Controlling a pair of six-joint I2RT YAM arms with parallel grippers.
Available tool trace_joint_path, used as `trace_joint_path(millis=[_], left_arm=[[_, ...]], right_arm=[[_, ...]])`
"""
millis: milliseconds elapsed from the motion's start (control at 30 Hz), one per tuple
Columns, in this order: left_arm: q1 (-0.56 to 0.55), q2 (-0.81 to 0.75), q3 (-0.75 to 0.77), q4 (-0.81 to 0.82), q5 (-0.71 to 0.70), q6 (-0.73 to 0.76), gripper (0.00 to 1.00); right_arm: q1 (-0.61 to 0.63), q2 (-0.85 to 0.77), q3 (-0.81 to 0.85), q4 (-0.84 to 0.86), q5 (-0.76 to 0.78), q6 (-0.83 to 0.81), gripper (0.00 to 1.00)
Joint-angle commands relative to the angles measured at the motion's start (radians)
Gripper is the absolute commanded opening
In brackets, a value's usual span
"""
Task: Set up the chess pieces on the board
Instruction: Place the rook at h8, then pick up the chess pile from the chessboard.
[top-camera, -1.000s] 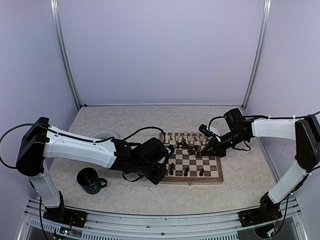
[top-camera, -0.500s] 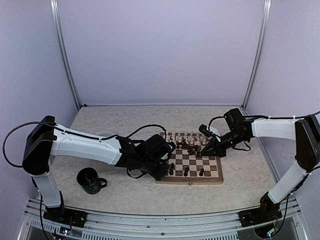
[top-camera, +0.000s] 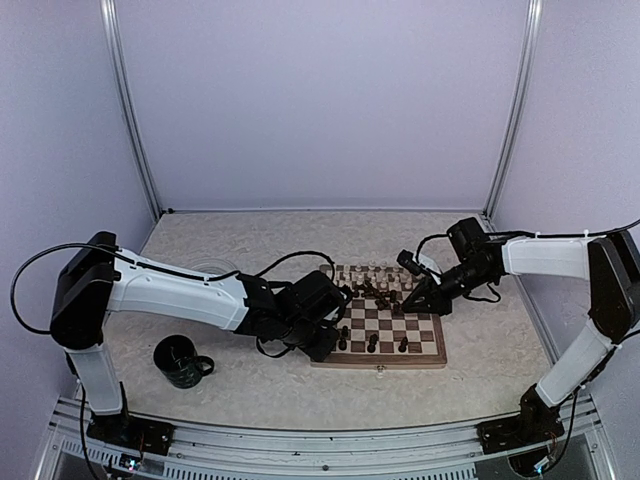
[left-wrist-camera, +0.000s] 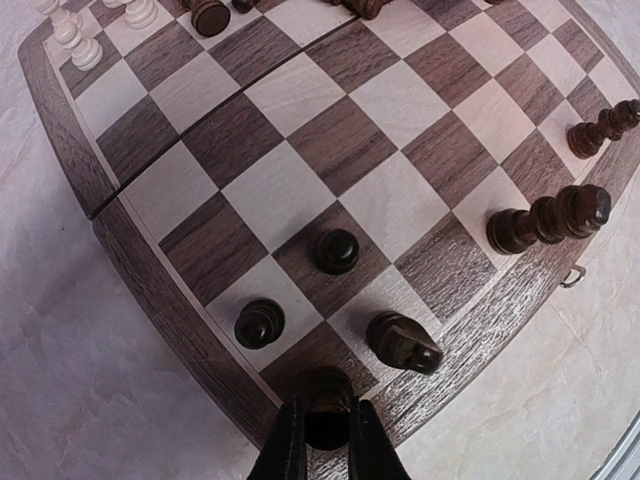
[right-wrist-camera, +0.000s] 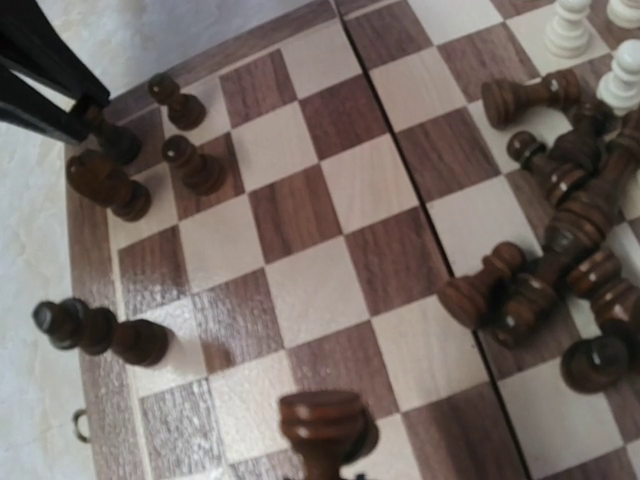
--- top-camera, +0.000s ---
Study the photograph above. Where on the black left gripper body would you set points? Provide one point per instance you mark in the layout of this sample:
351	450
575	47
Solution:
299	337

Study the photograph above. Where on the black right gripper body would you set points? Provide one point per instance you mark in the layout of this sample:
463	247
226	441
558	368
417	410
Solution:
444	303

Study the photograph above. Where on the dark knight piece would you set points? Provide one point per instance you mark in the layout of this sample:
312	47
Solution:
372	343

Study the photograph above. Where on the dark bishop piece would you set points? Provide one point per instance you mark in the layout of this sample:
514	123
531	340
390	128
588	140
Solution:
403	345

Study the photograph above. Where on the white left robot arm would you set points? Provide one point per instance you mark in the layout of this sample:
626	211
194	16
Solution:
102	279

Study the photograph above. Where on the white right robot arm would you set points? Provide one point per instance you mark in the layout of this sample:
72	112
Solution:
595	290

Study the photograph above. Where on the wooden folding chess board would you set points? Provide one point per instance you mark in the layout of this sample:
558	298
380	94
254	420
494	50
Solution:
426	348

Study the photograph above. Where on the white blue swirl plate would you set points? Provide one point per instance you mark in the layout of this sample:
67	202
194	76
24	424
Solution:
213	266

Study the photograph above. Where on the dark green mug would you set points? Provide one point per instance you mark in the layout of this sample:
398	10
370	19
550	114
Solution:
177	359

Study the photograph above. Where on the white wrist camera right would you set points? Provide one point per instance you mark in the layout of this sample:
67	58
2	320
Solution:
417	264

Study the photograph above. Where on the aluminium frame rail front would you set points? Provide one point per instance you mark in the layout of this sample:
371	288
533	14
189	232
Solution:
205	451

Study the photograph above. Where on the aluminium corner post right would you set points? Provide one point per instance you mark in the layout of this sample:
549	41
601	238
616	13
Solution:
517	107

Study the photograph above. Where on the aluminium corner post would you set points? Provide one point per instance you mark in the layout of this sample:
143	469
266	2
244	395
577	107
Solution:
517	107
109	14

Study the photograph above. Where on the aluminium corner post left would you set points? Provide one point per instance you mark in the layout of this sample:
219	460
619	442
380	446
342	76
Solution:
109	14

